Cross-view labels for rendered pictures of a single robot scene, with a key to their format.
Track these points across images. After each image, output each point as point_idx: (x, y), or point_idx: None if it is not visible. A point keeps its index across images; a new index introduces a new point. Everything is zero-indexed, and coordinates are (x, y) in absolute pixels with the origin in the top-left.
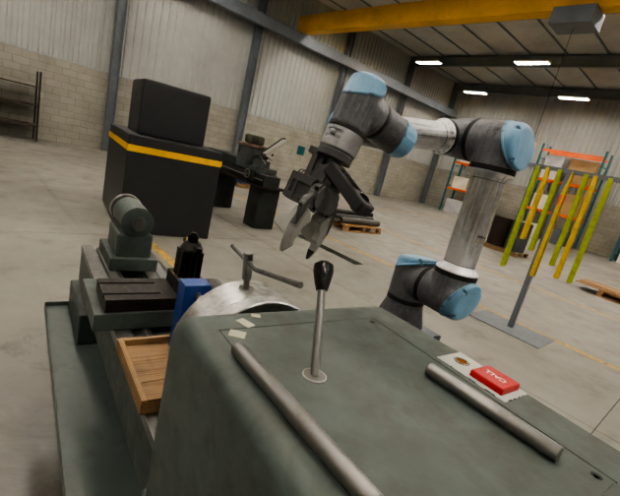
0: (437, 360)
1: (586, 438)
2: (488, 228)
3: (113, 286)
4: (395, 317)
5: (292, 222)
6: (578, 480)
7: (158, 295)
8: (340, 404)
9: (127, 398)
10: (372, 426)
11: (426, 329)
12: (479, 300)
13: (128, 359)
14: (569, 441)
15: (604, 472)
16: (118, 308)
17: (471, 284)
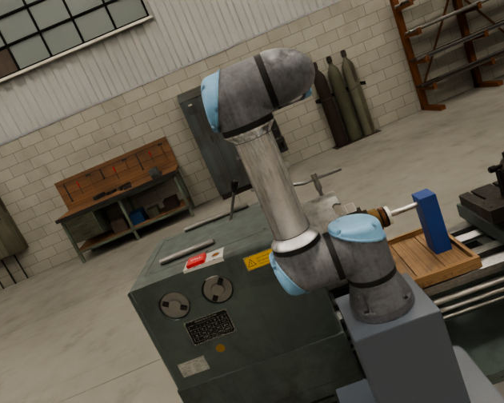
0: (221, 247)
1: (156, 279)
2: (256, 194)
3: (488, 188)
4: (268, 236)
5: None
6: (154, 267)
7: None
8: (215, 225)
9: None
10: (204, 231)
11: (372, 330)
12: (278, 281)
13: (407, 233)
14: (161, 273)
15: (148, 275)
16: (465, 204)
17: (271, 252)
